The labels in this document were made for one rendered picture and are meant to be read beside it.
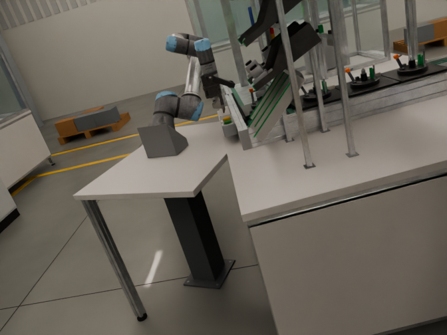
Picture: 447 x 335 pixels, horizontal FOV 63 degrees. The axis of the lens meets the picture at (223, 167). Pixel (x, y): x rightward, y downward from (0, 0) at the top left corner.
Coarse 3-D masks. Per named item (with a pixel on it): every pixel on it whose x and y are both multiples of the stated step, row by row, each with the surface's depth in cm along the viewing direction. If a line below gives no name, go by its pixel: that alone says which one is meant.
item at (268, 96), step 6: (282, 72) 157; (276, 78) 159; (282, 78) 146; (270, 84) 160; (276, 84) 147; (270, 90) 161; (276, 90) 148; (264, 96) 162; (270, 96) 149; (264, 102) 151; (258, 108) 165; (264, 108) 152; (252, 114) 166; (258, 114) 153; (252, 120) 154; (252, 126) 155
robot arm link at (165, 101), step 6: (156, 96) 203; (162, 96) 200; (168, 96) 200; (174, 96) 203; (156, 102) 200; (162, 102) 199; (168, 102) 199; (174, 102) 200; (156, 108) 199; (162, 108) 198; (168, 108) 199; (174, 108) 200; (174, 114) 202
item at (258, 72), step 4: (260, 64) 138; (252, 68) 136; (256, 68) 136; (260, 68) 135; (252, 72) 136; (256, 72) 136; (260, 72) 136; (264, 72) 136; (268, 72) 137; (256, 76) 137; (260, 76) 137; (264, 76) 136; (252, 80) 138; (256, 80) 137
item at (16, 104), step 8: (0, 56) 516; (0, 64) 512; (0, 72) 509; (8, 72) 525; (0, 80) 506; (8, 80) 521; (0, 88) 502; (8, 88) 518; (0, 96) 499; (8, 96) 514; (16, 96) 531; (0, 104) 496; (8, 104) 511; (16, 104) 527; (0, 112) 492; (8, 112) 507; (16, 112) 523
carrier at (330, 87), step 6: (324, 78) 177; (324, 84) 178; (330, 84) 194; (312, 90) 189; (324, 90) 186; (330, 90) 183; (336, 90) 188; (300, 96) 195; (306, 96) 184; (312, 96) 182; (324, 96) 179; (330, 96) 181; (336, 96) 178; (348, 96) 175; (306, 102) 182; (312, 102) 180; (324, 102) 175; (330, 102) 175; (306, 108) 176
